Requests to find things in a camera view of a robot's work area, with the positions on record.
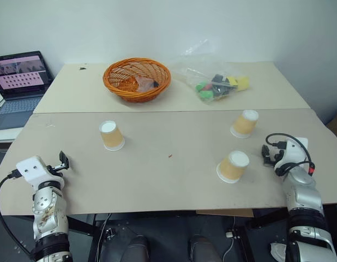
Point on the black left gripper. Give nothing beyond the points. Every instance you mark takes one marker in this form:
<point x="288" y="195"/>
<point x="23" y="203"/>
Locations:
<point x="56" y="168"/>

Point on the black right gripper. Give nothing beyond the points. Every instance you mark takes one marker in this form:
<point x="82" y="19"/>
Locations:
<point x="277" y="157"/>

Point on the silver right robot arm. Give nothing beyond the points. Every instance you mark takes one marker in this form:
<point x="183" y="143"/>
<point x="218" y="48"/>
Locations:
<point x="304" y="196"/>

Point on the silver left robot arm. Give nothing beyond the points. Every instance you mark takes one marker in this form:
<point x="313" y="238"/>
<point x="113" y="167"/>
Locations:
<point x="48" y="215"/>

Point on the tan paper cup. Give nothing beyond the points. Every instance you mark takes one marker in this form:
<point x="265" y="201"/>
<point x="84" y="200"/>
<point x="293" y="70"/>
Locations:
<point x="232" y="169"/>
<point x="244" y="125"/>
<point x="111" y="137"/>

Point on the brown cardboard sheet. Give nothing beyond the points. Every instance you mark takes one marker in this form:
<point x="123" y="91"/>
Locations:
<point x="225" y="213"/>

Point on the brown cardboard box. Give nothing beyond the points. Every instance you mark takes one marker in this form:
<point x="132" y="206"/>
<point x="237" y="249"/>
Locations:
<point x="336" y="124"/>

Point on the yellow block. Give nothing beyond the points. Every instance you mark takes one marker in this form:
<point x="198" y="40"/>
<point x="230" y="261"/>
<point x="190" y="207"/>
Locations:
<point x="242" y="82"/>

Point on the black toy pieces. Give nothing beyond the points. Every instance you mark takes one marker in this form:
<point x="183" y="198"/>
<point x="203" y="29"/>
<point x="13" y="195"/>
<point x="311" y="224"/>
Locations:
<point x="220" y="88"/>

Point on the green toy pieces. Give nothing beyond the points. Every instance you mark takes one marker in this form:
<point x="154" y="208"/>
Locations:
<point x="204" y="94"/>

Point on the grey open laptop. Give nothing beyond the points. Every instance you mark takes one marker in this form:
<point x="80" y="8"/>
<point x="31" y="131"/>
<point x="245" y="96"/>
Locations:
<point x="20" y="82"/>

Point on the orange wicker basket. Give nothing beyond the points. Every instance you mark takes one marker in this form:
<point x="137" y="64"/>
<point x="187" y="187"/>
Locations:
<point x="125" y="91"/>

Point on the small black scrap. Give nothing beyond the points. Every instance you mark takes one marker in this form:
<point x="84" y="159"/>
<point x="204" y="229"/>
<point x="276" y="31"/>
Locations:
<point x="82" y="68"/>

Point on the white crumpled object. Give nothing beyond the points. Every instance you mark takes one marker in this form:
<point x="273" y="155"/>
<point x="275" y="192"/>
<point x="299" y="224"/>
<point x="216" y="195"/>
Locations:
<point x="279" y="249"/>

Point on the crumpled clear plastic wrap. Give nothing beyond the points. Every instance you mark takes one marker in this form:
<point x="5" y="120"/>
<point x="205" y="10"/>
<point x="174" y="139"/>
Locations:
<point x="144" y="84"/>

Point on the dark rounded shape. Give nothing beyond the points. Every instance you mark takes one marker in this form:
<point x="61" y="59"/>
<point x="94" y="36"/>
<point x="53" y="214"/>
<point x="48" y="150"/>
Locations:
<point x="204" y="249"/>
<point x="137" y="249"/>

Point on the clear plastic bag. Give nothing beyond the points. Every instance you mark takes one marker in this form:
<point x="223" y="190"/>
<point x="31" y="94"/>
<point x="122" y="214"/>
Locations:
<point x="190" y="68"/>

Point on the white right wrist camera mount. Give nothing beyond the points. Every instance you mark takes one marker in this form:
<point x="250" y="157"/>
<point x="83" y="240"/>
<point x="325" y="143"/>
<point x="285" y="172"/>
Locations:
<point x="294" y="152"/>

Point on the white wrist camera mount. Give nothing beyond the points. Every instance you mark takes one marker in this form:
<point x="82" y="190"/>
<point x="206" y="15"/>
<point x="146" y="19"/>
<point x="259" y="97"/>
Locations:
<point x="294" y="152"/>
<point x="35" y="170"/>

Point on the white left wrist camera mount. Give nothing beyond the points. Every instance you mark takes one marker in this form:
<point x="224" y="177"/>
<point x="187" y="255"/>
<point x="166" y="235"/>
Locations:
<point x="35" y="170"/>

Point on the black metal table frame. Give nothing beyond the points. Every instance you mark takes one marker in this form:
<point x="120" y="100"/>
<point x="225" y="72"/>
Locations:
<point x="96" y="248"/>

